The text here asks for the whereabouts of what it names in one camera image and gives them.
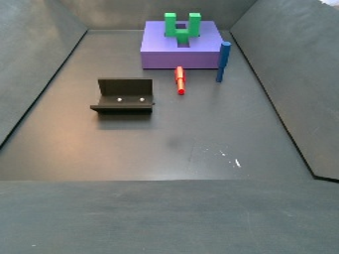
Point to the red cylindrical peg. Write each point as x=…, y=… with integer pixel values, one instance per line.
x=180, y=80

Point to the blue peg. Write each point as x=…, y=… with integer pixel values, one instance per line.
x=223, y=59

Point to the green U-shaped block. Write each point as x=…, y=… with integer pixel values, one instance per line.
x=181, y=33

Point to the purple board base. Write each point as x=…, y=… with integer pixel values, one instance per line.
x=160, y=52

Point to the black angle bracket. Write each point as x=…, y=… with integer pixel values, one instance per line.
x=124, y=95

